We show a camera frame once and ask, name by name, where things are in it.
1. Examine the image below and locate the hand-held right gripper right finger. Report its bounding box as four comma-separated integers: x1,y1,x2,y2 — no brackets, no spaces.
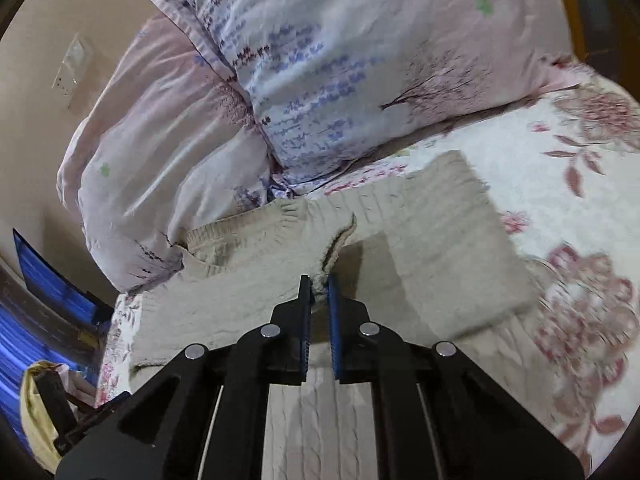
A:
326,276,586,480

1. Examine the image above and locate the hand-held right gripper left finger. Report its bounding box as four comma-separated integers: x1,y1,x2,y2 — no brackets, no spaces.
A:
54,275,315,480

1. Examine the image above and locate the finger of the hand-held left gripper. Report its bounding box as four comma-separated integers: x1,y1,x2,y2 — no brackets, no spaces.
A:
67,391,132,436

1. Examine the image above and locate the beige knit sweater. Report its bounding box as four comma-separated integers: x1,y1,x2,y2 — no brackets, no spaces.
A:
127,150,556,480

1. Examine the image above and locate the yellow cloth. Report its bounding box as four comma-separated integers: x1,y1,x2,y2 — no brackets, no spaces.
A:
20,360,68,475

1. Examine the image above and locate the blue curtain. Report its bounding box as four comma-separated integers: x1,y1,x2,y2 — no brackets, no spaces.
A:
0,227,114,441

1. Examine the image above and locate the pink pillow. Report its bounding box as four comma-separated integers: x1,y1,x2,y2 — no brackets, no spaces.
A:
56,0,281,295

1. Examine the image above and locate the floral bed sheet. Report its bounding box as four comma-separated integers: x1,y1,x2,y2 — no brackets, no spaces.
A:
95,57,640,476

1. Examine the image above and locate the floral white pillow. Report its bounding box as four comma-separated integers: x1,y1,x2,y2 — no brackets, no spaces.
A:
172,0,576,193

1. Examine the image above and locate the wooden headboard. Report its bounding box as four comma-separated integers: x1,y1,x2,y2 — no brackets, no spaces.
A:
547,0,589,59

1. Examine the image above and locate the white wall socket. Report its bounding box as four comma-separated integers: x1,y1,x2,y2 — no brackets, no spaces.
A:
52,72,77,100

